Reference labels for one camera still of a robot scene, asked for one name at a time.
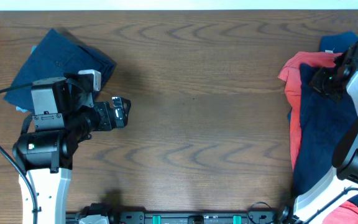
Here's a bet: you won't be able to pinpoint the navy blue shorts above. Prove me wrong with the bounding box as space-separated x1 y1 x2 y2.
293 63 358 197

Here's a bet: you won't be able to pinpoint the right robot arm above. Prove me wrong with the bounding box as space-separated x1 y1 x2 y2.
280 41 358 223

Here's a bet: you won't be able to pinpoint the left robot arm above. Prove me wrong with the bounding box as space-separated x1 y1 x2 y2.
12 75 131 223

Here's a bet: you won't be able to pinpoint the red orange t-shirt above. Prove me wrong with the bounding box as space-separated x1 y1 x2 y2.
278 52 358 224

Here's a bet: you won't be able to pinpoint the dark blue garment underneath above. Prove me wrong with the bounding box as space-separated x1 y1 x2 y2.
319 31 358 54

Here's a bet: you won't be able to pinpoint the folded navy shorts stack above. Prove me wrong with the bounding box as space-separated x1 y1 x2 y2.
4 29 116 114

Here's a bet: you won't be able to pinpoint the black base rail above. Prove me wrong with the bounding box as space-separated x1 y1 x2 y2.
65 203 285 224

